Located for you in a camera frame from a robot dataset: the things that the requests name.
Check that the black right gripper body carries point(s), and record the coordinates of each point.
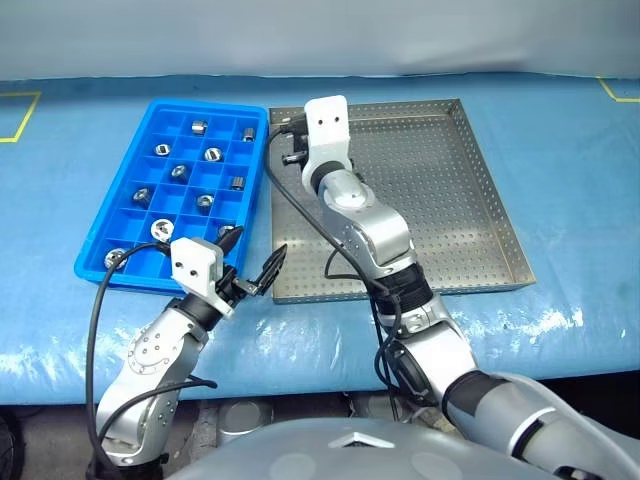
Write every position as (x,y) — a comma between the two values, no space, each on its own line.
(300,144)

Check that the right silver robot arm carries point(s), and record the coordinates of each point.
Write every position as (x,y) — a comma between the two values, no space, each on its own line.
(380,230)

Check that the grey robot torso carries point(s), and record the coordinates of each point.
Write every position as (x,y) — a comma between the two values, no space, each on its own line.
(325,460)

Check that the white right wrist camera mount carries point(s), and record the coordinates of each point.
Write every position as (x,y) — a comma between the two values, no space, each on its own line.
(325,135)

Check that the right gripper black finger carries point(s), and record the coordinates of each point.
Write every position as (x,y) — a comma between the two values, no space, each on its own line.
(291,159)

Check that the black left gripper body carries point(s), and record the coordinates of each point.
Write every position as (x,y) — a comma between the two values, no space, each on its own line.
(229,289)

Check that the black rounded object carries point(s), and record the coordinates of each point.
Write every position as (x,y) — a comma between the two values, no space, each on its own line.
(7,445)

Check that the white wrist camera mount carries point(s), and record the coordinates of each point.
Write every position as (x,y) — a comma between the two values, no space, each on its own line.
(192,260)
(325,135)

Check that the blue compartment tray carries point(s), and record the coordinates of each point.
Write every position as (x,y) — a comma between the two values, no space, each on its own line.
(207,175)

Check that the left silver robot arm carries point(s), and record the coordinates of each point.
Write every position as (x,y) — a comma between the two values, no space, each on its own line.
(150,350)

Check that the perforated metal tray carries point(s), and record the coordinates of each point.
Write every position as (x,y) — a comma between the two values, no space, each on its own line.
(450,200)

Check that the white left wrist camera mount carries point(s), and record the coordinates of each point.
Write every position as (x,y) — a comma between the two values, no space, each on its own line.
(192,260)

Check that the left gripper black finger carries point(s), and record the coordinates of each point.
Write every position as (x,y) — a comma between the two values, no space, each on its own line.
(231,239)
(272,267)

